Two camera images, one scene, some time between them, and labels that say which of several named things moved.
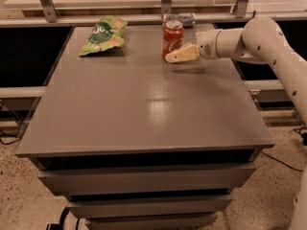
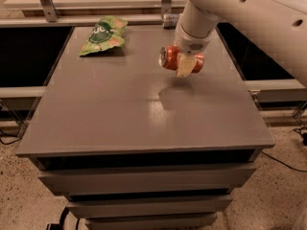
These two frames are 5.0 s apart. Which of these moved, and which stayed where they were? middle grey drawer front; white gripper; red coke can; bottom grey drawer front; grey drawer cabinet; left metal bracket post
Moved: red coke can; white gripper
Stayed: grey drawer cabinet; left metal bracket post; bottom grey drawer front; middle grey drawer front
